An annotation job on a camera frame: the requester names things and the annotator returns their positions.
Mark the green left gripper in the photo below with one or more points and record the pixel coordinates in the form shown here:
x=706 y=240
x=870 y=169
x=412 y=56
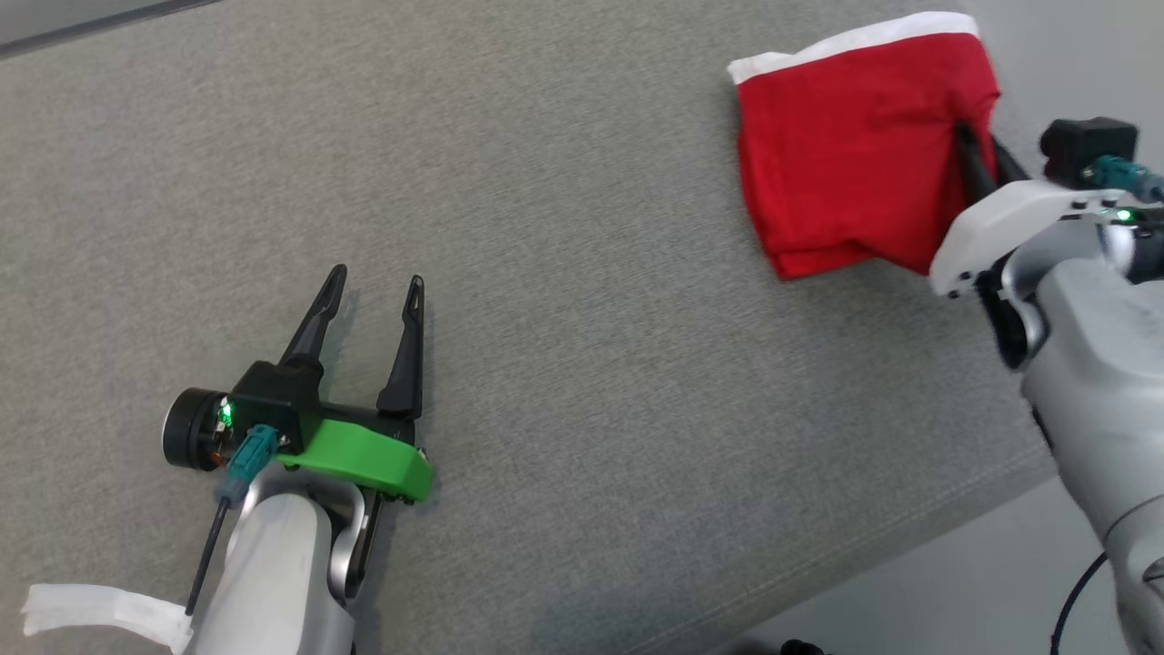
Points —
x=364 y=455

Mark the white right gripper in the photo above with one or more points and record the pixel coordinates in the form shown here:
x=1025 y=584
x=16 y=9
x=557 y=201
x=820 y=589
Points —
x=1009 y=223

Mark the red shorts white waistband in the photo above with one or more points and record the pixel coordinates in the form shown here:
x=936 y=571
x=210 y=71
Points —
x=837 y=155

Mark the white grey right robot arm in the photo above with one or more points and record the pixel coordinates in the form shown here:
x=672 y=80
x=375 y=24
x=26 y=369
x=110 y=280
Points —
x=1091 y=364

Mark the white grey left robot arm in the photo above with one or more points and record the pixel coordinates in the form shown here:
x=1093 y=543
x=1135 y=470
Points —
x=273 y=564

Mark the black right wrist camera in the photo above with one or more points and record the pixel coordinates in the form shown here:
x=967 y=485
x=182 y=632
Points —
x=1087 y=141

